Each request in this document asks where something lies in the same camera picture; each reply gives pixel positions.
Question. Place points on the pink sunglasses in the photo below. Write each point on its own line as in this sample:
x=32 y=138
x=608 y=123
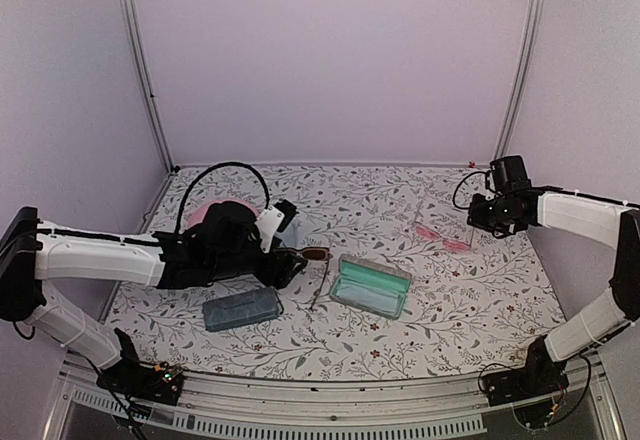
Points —
x=443 y=224

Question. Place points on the small blue cleaning cloth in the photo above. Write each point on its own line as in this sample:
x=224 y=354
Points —
x=291 y=236

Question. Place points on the large blue cleaning cloth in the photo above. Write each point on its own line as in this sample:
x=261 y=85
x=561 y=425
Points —
x=381 y=302

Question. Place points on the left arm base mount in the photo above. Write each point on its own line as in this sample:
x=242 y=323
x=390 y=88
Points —
x=161 y=383

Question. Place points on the front aluminium rail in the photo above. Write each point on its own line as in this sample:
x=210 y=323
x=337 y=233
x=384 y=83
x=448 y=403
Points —
x=227 y=407

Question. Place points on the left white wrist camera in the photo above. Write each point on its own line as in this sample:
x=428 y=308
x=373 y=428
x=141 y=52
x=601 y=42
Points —
x=273 y=221

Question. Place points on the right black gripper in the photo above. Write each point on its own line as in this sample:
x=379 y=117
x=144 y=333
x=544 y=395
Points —
x=476 y=218

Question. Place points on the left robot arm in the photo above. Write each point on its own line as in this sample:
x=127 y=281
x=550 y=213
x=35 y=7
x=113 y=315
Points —
x=223 y=241

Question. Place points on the brown sunglasses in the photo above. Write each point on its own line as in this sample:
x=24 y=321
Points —
x=320 y=254

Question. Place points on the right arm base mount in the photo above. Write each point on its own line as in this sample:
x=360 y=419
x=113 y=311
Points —
x=539 y=376

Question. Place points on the pink plate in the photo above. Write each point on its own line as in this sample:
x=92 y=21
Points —
x=198 y=216

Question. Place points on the grey glasses case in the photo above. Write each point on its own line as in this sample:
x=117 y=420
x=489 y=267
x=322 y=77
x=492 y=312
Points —
x=371 y=275

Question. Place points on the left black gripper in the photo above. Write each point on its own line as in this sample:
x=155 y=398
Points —
x=285 y=272

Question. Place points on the left aluminium frame post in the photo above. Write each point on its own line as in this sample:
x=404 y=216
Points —
x=141 y=69

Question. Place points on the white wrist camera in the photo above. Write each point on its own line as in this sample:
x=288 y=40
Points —
x=509 y=174
x=273 y=221

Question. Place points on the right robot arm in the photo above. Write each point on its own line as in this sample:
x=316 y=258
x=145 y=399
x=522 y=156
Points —
x=514 y=204

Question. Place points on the blue glasses case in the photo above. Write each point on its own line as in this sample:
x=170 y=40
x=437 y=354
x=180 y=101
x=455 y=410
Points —
x=242 y=309

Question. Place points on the right aluminium frame post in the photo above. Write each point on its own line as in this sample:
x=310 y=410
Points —
x=530 y=32

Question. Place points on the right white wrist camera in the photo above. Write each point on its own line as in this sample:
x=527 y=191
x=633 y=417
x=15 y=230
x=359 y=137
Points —
x=509 y=174

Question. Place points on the aluminium frame post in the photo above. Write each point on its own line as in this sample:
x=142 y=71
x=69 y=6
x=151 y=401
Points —
x=530 y=32
x=141 y=69

